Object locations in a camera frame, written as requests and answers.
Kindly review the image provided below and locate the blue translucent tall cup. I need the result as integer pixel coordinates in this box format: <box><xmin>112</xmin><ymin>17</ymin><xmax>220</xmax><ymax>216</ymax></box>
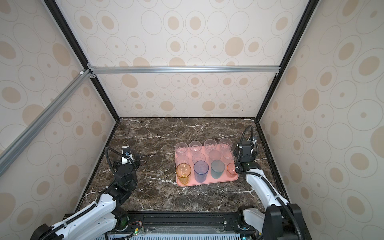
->
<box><xmin>194</xmin><ymin>161</ymin><xmax>209</xmax><ymax>183</ymax></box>

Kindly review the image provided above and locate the clear tall faceted glass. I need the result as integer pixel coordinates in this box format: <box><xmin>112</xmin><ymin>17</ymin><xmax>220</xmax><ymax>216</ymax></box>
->
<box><xmin>219</xmin><ymin>138</ymin><xmax>233</xmax><ymax>154</ymax></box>

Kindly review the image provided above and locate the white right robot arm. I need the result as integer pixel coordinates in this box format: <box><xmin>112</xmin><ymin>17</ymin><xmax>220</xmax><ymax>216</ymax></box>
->
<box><xmin>234</xmin><ymin>137</ymin><xmax>306</xmax><ymax>240</ymax></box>

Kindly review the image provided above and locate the clear small round glass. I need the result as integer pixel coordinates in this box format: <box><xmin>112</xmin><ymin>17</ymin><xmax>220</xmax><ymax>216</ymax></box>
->
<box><xmin>209</xmin><ymin>150</ymin><xmax>222</xmax><ymax>162</ymax></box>

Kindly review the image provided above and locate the black corner frame post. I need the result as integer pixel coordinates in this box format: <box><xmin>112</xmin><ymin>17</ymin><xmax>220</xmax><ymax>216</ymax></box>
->
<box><xmin>255</xmin><ymin>0</ymin><xmax>320</xmax><ymax>123</ymax></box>

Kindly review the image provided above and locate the black corrugated right cable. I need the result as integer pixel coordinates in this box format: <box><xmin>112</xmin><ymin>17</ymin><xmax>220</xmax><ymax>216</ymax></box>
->
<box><xmin>235</xmin><ymin>125</ymin><xmax>304</xmax><ymax>240</ymax></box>

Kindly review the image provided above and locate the aluminium frame rail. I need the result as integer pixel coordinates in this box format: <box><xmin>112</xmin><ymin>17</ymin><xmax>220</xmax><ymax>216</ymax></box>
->
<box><xmin>1</xmin><ymin>70</ymin><xmax>91</xmax><ymax>175</ymax></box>
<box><xmin>91</xmin><ymin>66</ymin><xmax>280</xmax><ymax>74</ymax></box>

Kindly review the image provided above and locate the pink translucent tumbler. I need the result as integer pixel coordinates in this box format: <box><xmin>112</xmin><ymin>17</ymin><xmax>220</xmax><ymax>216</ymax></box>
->
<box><xmin>226</xmin><ymin>163</ymin><xmax>237</xmax><ymax>178</ymax></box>

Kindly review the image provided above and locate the aluminium frame rail back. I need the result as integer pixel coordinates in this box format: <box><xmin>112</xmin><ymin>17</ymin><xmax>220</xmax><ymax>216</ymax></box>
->
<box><xmin>91</xmin><ymin>66</ymin><xmax>280</xmax><ymax>74</ymax></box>

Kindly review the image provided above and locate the pink plastic tray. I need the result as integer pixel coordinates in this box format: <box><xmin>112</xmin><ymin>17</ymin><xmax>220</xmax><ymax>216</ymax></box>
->
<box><xmin>176</xmin><ymin>147</ymin><xmax>239</xmax><ymax>187</ymax></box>

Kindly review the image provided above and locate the clear wide faceted tumbler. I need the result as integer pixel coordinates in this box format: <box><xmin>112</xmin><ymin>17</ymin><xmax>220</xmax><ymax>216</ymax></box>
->
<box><xmin>176</xmin><ymin>155</ymin><xmax>190</xmax><ymax>167</ymax></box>

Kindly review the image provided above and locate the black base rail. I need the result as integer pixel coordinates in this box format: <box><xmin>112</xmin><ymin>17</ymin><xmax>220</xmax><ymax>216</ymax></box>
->
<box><xmin>104</xmin><ymin>211</ymin><xmax>313</xmax><ymax>240</ymax></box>

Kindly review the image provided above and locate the clear large wide glass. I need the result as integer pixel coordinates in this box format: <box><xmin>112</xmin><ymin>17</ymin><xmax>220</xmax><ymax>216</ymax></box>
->
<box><xmin>192</xmin><ymin>153</ymin><xmax>206</xmax><ymax>163</ymax></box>

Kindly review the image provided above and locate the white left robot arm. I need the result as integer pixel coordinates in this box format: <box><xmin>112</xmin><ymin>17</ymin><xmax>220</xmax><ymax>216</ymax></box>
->
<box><xmin>31</xmin><ymin>146</ymin><xmax>141</xmax><ymax>240</ymax></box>

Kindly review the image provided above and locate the green translucent cup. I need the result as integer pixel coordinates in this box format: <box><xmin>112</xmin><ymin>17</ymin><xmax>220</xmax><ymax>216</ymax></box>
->
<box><xmin>211</xmin><ymin>160</ymin><xmax>225</xmax><ymax>179</ymax></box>

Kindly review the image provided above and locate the black left corner post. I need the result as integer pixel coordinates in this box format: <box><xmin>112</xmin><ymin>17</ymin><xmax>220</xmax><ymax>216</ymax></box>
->
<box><xmin>44</xmin><ymin>0</ymin><xmax>120</xmax><ymax>122</ymax></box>

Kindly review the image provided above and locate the yellow translucent tall glass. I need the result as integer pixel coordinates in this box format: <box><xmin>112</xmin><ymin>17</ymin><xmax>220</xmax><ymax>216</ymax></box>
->
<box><xmin>176</xmin><ymin>163</ymin><xmax>192</xmax><ymax>185</ymax></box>

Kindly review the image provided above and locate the black corrugated left cable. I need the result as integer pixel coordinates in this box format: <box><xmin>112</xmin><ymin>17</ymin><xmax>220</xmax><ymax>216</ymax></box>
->
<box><xmin>38</xmin><ymin>146</ymin><xmax>136</xmax><ymax>240</ymax></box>

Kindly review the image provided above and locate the clear faceted short tumbler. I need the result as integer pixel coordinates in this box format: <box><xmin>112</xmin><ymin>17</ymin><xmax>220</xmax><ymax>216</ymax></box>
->
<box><xmin>204</xmin><ymin>139</ymin><xmax>217</xmax><ymax>154</ymax></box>

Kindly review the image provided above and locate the black corrugated cable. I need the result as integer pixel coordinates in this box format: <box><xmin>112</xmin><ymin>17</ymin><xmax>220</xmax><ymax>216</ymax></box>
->
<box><xmin>235</xmin><ymin>125</ymin><xmax>304</xmax><ymax>240</ymax></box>
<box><xmin>38</xmin><ymin>146</ymin><xmax>136</xmax><ymax>240</ymax></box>

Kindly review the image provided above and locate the clear ribbed small glass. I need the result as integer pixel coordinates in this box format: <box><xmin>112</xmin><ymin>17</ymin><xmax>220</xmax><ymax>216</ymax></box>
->
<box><xmin>189</xmin><ymin>141</ymin><xmax>203</xmax><ymax>155</ymax></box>

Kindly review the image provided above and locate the aluminium frame rail left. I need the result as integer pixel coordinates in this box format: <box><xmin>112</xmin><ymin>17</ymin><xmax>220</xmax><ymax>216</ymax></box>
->
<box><xmin>1</xmin><ymin>70</ymin><xmax>91</xmax><ymax>175</ymax></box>

